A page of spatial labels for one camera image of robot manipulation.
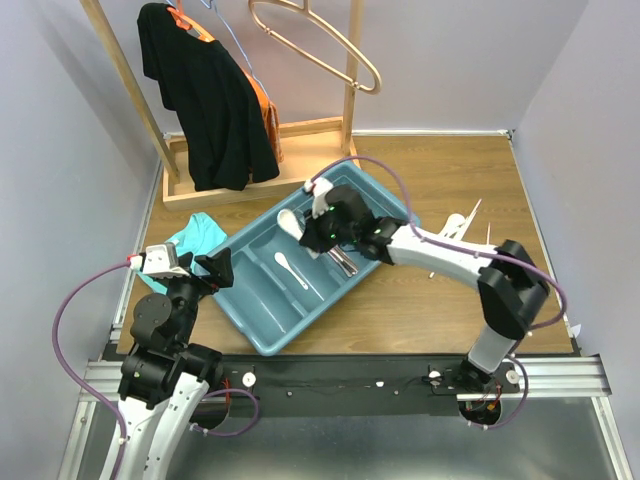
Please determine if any blue wire hanger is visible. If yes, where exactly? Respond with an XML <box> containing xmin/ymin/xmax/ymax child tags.
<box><xmin>201</xmin><ymin>0</ymin><xmax>270</xmax><ymax>99</ymax></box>

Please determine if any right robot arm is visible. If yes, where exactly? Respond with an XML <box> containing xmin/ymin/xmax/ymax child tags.
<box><xmin>299</xmin><ymin>178</ymin><xmax>549</xmax><ymax>392</ymax></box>

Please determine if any copper metal hanger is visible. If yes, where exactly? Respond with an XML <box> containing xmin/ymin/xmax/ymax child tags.
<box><xmin>248</xmin><ymin>1</ymin><xmax>382</xmax><ymax>95</ymax></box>

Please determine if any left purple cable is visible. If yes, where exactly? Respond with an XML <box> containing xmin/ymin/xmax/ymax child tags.
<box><xmin>52</xmin><ymin>259</ymin><xmax>134</xmax><ymax>480</ymax></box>

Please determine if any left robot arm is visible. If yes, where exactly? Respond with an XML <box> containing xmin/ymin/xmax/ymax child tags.
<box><xmin>101</xmin><ymin>242</ymin><xmax>234</xmax><ymax>479</ymax></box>

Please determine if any teal folded t-shirt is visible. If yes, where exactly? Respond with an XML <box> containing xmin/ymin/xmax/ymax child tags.
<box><xmin>137</xmin><ymin>212</ymin><xmax>228</xmax><ymax>295</ymax></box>

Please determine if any small white spoon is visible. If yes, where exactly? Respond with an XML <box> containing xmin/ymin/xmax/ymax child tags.
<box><xmin>274</xmin><ymin>252</ymin><xmax>309</xmax><ymax>290</ymax></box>

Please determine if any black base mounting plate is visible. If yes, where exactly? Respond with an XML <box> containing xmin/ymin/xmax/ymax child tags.
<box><xmin>192</xmin><ymin>353</ymin><xmax>484</xmax><ymax>419</ymax></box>

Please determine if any orange plastic hanger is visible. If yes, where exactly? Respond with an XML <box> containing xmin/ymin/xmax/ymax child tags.
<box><xmin>167</xmin><ymin>1</ymin><xmax>215</xmax><ymax>43</ymax></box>

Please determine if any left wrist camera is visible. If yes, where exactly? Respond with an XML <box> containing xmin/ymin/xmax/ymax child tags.
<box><xmin>127</xmin><ymin>242</ymin><xmax>190</xmax><ymax>279</ymax></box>

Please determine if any black t-shirt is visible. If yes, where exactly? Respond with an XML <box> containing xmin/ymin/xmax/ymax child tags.
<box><xmin>137</xmin><ymin>3</ymin><xmax>280</xmax><ymax>191</ymax></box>

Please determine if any wooden clothes rack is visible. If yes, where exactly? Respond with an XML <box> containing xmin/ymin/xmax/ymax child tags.
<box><xmin>82</xmin><ymin>1</ymin><xmax>356</xmax><ymax>210</ymax></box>

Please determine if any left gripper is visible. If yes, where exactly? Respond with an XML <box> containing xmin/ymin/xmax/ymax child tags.
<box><xmin>161</xmin><ymin>245</ymin><xmax>234</xmax><ymax>348</ymax></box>

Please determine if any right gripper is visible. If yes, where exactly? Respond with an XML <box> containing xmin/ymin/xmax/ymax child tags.
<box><xmin>301</xmin><ymin>201</ymin><xmax>358</xmax><ymax>253</ymax></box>

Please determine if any silver knife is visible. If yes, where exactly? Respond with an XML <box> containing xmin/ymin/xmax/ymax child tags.
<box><xmin>327</xmin><ymin>247</ymin><xmax>358</xmax><ymax>277</ymax></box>

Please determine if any aluminium frame rail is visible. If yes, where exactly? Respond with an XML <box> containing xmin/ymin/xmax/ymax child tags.
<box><xmin>60</xmin><ymin>355</ymin><xmax>634</xmax><ymax>479</ymax></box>

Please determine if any large white ceramic spoon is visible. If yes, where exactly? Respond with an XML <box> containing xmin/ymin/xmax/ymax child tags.
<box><xmin>277</xmin><ymin>209</ymin><xmax>304</xmax><ymax>242</ymax></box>

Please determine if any orange garment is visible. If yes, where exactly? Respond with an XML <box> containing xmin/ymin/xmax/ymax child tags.
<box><xmin>242</xmin><ymin>69</ymin><xmax>284</xmax><ymax>165</ymax></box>

